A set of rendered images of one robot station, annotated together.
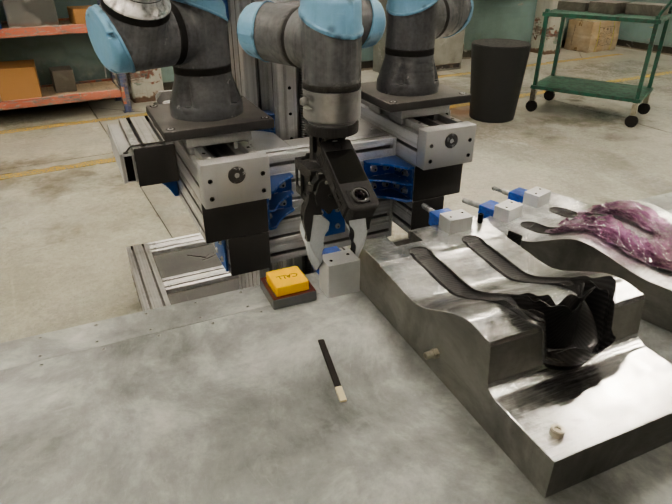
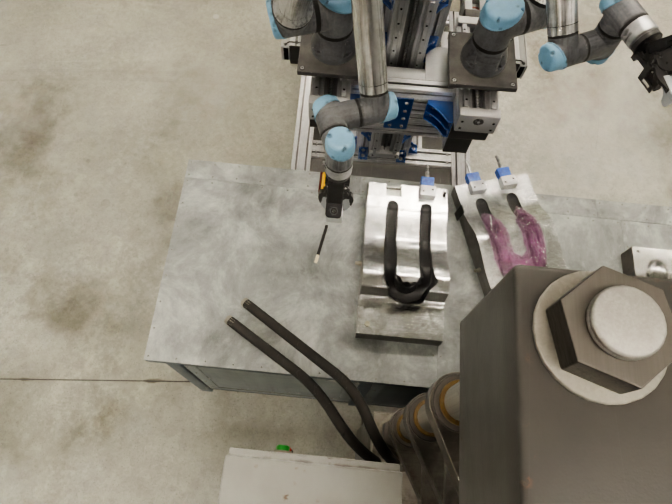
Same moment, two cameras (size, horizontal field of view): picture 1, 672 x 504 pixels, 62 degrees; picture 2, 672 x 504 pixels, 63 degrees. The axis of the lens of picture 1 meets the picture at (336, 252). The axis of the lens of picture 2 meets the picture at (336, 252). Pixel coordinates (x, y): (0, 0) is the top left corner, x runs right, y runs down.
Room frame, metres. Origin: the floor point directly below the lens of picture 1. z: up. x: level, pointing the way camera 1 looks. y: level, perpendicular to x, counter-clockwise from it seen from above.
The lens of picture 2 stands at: (0.02, -0.32, 2.45)
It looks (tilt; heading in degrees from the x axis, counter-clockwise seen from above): 68 degrees down; 24
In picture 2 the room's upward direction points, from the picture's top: 6 degrees clockwise
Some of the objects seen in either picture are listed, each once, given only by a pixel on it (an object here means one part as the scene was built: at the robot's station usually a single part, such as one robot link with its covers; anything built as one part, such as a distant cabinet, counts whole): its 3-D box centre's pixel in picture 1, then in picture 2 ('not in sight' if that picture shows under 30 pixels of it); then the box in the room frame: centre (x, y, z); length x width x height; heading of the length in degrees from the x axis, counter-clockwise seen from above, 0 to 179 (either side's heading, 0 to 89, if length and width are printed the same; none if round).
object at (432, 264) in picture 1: (507, 274); (409, 248); (0.72, -0.26, 0.92); 0.35 x 0.16 x 0.09; 24
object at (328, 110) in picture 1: (329, 105); (337, 165); (0.73, 0.01, 1.17); 0.08 x 0.08 x 0.05
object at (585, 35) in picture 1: (591, 34); not in sight; (8.44, -3.62, 0.20); 0.63 x 0.44 x 0.40; 119
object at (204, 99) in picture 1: (204, 88); (334, 35); (1.19, 0.27, 1.09); 0.15 x 0.15 x 0.10
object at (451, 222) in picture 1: (440, 217); (427, 181); (0.98, -0.20, 0.89); 0.13 x 0.05 x 0.05; 24
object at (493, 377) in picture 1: (504, 308); (403, 258); (0.70, -0.26, 0.87); 0.50 x 0.26 x 0.14; 24
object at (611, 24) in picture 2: not in sight; (622, 12); (1.34, -0.46, 1.43); 0.11 x 0.08 x 0.09; 51
